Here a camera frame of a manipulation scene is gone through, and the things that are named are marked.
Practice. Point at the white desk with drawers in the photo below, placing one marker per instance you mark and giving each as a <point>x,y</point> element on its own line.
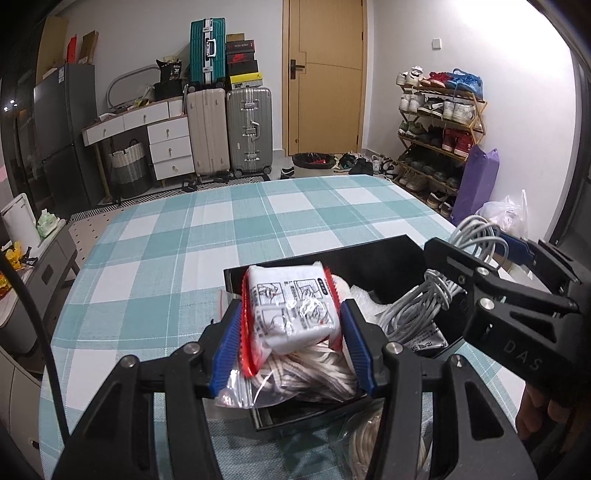
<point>168,147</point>

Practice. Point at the grey low cabinet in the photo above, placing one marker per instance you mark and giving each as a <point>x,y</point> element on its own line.
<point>41,286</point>

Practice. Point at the black shopping bag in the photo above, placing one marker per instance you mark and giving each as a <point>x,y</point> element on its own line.
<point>168,71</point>

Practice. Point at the scattered loose shoes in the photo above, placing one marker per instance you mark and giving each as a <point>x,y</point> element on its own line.
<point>364,164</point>

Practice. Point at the red paper bag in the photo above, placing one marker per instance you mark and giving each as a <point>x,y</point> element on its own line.
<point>73,50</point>

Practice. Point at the tall flat cardboard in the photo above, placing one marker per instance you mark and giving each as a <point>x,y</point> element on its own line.
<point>53,46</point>

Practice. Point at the yellow and black shoebox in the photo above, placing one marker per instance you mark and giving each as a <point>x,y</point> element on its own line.
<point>247,81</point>

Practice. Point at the woven laundry basket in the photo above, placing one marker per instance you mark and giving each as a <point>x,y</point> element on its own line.
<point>129,170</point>

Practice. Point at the teal checked tablecloth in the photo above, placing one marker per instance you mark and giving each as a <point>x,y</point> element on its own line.
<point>161,258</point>

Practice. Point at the white plastic bag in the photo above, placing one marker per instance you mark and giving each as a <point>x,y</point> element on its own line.
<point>505,214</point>

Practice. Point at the dark glass cabinet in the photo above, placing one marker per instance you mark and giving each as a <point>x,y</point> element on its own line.
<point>18,124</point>

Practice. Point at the silver suitcase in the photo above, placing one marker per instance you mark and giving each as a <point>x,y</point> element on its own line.
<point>249,134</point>

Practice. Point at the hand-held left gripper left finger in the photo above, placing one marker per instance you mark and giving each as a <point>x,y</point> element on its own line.
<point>228,341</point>

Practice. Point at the purple bag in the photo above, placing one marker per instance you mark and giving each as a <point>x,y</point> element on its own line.
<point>475,189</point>

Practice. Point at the person's right hand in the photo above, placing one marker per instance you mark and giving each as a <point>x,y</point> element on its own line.
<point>545,420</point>

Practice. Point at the grey refrigerator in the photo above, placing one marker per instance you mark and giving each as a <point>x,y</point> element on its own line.
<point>64,138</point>

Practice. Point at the tan wooden door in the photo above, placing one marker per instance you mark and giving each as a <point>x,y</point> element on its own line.
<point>328,92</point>

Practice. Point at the green suitcase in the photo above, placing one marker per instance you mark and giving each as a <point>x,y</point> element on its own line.
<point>203,50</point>

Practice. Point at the red-edged white glove packet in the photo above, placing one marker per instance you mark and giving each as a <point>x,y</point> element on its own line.
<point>286,314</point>

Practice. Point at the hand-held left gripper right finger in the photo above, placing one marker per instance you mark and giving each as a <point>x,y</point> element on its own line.
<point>358,346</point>

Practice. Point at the white bubble wrap roll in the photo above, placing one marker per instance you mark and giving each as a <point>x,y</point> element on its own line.
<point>364,297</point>

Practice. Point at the black shoebox with red logo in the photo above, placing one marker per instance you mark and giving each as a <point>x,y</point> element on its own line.
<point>240,57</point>

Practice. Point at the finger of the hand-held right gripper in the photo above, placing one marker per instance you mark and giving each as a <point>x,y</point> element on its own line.
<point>515,247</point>
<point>461,263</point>

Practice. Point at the oval mirror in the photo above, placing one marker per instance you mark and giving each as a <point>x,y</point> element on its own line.
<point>131,87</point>

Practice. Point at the black storage box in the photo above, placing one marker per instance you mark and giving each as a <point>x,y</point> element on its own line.
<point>383,263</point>

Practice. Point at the white air purifier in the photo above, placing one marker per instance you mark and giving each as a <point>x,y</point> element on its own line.
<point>18,221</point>

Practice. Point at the green tissue pack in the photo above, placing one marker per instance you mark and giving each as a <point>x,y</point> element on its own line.
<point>50,224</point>

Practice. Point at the yellow flowers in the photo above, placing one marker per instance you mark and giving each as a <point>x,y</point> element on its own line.
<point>11,261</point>

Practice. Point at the white medicine packet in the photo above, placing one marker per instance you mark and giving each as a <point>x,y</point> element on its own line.
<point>427,341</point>

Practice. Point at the brown cardboard box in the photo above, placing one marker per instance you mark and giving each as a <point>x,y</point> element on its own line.
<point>88,48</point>

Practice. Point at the wooden shoe rack with shoes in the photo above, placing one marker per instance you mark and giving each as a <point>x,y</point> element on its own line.
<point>443,110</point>

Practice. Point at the brown cardboard shoebox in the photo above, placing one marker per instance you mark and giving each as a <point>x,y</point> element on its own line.
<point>235,37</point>

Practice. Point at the black trash bin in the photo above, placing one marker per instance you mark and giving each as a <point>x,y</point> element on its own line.
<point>314,168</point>

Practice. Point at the beige suitcase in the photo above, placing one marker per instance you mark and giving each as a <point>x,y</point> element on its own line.
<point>207,134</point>

